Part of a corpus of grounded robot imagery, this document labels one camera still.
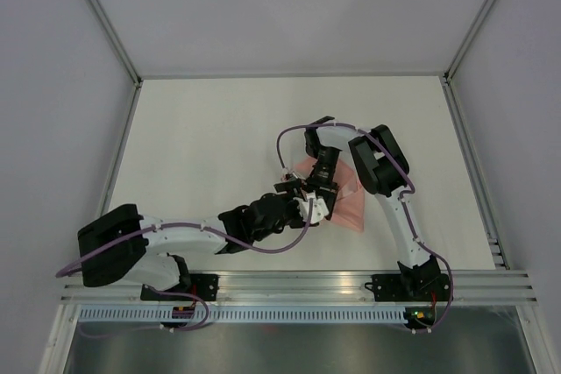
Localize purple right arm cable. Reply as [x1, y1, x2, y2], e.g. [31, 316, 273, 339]
[276, 122, 453, 335]

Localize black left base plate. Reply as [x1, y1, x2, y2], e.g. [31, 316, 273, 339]
[140, 273, 219, 302]

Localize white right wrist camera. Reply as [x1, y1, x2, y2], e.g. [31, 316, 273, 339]
[281, 168, 302, 182]

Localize aluminium front rail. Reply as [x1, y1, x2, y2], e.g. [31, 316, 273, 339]
[60, 270, 537, 307]

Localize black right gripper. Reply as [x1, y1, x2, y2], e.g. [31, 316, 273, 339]
[303, 145, 340, 218]

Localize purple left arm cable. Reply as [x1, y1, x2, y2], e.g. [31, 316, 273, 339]
[55, 198, 315, 340]

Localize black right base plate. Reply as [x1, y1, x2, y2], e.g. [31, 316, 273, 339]
[364, 273, 451, 303]

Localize right aluminium frame post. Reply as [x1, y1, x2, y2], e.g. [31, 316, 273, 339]
[442, 0, 527, 84]

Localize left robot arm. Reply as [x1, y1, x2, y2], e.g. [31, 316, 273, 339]
[77, 189, 316, 300]

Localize pink satin napkin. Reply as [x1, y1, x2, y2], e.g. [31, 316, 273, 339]
[294, 158, 365, 233]

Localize aluminium frame post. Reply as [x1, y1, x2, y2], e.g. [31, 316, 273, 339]
[442, 0, 527, 84]
[85, 0, 142, 87]

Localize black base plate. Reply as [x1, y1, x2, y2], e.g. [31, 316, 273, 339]
[364, 273, 451, 303]
[140, 273, 219, 302]

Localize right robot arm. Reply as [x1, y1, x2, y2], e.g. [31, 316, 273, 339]
[304, 116, 453, 302]

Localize white slotted cable duct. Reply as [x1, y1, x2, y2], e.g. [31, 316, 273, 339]
[79, 305, 406, 324]

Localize left aluminium frame post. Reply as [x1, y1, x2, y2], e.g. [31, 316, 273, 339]
[85, 0, 142, 87]

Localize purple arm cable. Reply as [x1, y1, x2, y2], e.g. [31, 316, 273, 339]
[55, 198, 315, 340]
[276, 122, 453, 335]

